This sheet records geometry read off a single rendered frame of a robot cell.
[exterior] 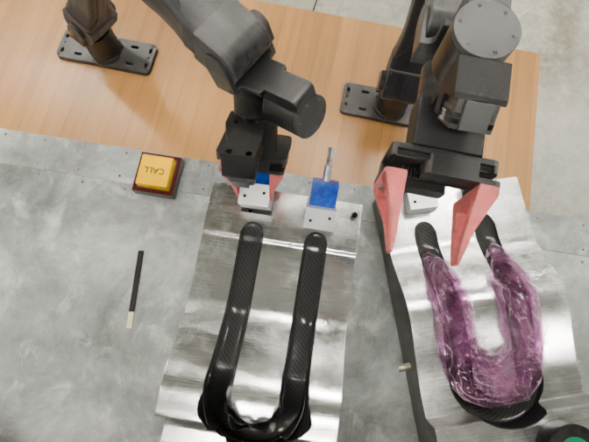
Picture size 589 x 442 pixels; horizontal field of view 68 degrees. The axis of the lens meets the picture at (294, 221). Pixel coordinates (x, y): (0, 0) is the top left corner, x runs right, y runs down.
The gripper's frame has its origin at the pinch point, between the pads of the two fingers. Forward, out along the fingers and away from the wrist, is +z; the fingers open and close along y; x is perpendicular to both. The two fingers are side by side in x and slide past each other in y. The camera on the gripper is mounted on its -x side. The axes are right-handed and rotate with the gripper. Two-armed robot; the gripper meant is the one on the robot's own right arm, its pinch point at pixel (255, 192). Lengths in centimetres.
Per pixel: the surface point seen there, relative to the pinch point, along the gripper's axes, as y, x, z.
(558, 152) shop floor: 102, 107, 48
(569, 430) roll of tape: 49, -23, 16
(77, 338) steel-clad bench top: -28.7, -16.0, 24.9
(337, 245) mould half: 14.2, -2.1, 7.5
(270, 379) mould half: 6.7, -22.8, 15.8
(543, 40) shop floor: 96, 150, 20
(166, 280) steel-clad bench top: -15.4, -5.4, 18.9
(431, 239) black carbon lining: 30.9, 4.0, 9.0
